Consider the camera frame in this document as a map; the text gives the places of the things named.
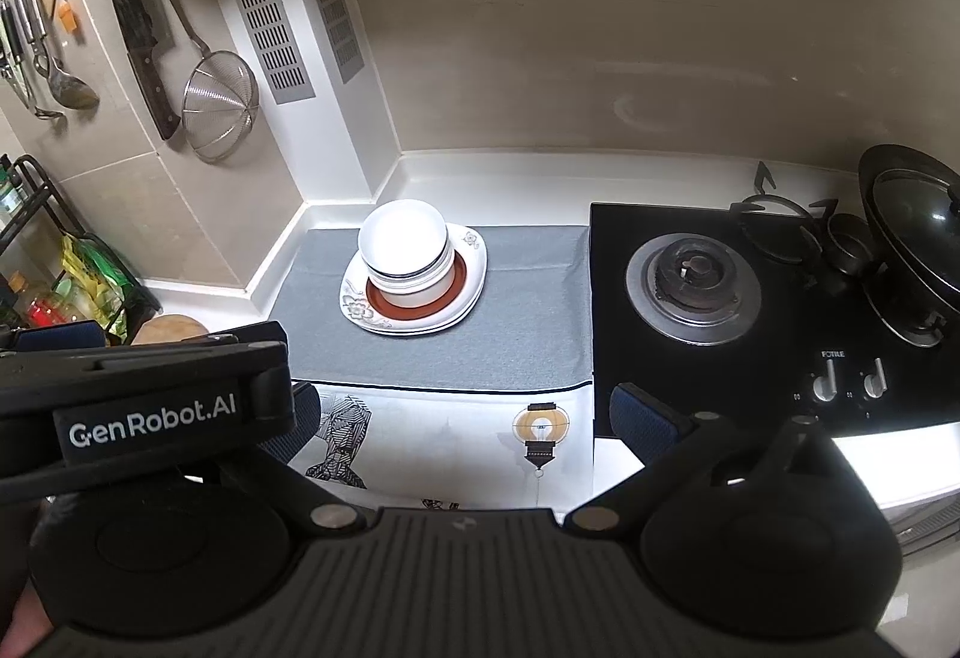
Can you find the metal spoon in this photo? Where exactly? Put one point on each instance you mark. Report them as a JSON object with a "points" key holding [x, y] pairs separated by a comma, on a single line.
{"points": [[41, 73]]}

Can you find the grey mat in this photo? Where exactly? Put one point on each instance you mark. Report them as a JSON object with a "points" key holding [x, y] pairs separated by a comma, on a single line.
{"points": [[510, 328]]}

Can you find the metal ladle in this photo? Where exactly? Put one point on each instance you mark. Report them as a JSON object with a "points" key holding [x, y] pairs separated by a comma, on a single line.
{"points": [[75, 90]]}

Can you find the white printed cloth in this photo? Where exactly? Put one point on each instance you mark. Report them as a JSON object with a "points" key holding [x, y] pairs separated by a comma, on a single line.
{"points": [[450, 433]]}

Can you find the beige bowl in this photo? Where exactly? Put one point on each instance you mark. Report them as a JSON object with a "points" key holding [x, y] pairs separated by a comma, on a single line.
{"points": [[420, 292]]}

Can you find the brown round plate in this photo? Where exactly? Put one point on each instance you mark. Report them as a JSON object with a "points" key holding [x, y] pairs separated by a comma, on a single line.
{"points": [[420, 317]]}

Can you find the wooden cutting board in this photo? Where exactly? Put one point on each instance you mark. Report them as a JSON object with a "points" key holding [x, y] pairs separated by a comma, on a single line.
{"points": [[169, 330]]}

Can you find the silver stove knob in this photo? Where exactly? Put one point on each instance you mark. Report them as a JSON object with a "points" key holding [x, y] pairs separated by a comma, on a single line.
{"points": [[825, 380], [875, 379]]}

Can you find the orange tag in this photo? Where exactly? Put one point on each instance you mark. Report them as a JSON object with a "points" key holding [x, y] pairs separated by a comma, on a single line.
{"points": [[67, 17]]}

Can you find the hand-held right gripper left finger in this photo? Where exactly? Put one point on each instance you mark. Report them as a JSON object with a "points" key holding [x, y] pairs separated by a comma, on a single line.
{"points": [[307, 418]]}

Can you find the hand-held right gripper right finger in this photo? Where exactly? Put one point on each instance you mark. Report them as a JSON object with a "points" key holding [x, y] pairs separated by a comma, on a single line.
{"points": [[645, 425]]}

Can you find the green lidded jar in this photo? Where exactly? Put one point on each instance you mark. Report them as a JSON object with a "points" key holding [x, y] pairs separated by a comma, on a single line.
{"points": [[11, 193]]}

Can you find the black wok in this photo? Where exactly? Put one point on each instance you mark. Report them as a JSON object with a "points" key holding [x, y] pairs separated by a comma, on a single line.
{"points": [[874, 230]]}

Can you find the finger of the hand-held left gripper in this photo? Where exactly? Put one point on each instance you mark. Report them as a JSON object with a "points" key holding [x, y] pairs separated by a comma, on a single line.
{"points": [[270, 388], [60, 337]]}

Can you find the small dark metal pot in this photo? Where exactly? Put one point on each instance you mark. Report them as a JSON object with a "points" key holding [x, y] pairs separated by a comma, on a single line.
{"points": [[851, 245]]}

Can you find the gas burner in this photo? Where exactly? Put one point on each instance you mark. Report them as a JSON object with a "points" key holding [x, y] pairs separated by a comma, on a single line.
{"points": [[911, 324], [694, 287]]}

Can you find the red capped bottle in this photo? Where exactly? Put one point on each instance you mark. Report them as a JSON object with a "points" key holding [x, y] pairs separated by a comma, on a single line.
{"points": [[43, 313]]}

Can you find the white ceramic bowl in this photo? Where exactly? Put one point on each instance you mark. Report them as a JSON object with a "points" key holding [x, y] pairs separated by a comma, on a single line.
{"points": [[401, 234]]}

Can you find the black iron pan support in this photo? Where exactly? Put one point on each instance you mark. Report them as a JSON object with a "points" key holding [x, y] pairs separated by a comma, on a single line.
{"points": [[780, 212]]}

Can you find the metal vent grille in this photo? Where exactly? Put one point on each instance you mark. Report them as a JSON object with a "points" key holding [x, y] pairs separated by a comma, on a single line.
{"points": [[266, 17]]}

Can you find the person's left forearm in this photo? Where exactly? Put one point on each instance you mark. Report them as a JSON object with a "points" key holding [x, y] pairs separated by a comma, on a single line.
{"points": [[19, 620]]}

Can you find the white floral square plate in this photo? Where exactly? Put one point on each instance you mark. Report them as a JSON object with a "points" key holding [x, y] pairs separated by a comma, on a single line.
{"points": [[360, 311]]}

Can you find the black glass gas stove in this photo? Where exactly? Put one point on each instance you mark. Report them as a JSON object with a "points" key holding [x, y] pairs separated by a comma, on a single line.
{"points": [[765, 388]]}

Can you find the glass wok lid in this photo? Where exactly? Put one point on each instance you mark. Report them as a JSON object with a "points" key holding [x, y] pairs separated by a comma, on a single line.
{"points": [[915, 208]]}

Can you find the green yellow packet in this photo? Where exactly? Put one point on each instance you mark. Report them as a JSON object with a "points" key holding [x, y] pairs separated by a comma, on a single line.
{"points": [[97, 275]]}

